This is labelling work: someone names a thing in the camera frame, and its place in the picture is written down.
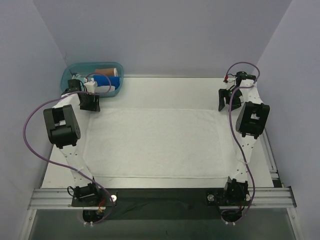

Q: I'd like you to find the white terry towel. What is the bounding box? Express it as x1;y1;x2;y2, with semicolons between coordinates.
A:
84;108;235;179

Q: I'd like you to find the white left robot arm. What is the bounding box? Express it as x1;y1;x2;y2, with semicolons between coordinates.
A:
43;79;101;206

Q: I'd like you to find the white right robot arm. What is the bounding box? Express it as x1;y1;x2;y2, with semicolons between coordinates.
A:
218;71;270;205

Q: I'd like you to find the white rolled towel in bin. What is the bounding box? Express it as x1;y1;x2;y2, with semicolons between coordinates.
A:
95;85;116;93

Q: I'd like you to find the blue rolled towel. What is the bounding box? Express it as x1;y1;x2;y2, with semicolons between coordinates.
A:
93;74;120;89

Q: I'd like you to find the teal plastic bin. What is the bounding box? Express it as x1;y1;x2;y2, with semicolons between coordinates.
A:
60;62;124;98

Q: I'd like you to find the brown rolled towel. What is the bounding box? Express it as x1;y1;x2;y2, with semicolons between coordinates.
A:
95;67;119;77

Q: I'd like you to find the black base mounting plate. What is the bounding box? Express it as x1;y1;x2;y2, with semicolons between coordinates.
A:
67;184;254;224

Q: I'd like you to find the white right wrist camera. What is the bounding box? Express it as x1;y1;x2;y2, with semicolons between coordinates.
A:
226;78;236;90

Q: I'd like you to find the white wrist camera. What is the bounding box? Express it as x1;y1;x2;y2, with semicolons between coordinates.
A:
84;81;98;93
226;78;236;90

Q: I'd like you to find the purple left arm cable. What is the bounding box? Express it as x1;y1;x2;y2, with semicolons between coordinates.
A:
22;72;118;225

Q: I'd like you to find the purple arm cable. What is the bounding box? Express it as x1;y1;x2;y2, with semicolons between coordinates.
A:
22;72;118;225
219;61;262;223

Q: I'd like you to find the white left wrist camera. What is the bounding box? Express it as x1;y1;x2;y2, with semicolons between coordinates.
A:
84;81;98;93

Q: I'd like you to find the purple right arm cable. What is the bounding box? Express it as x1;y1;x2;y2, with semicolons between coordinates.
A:
219;61;262;223

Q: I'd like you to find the aluminium front rail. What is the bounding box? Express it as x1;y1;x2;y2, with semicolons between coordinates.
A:
28;187;297;210

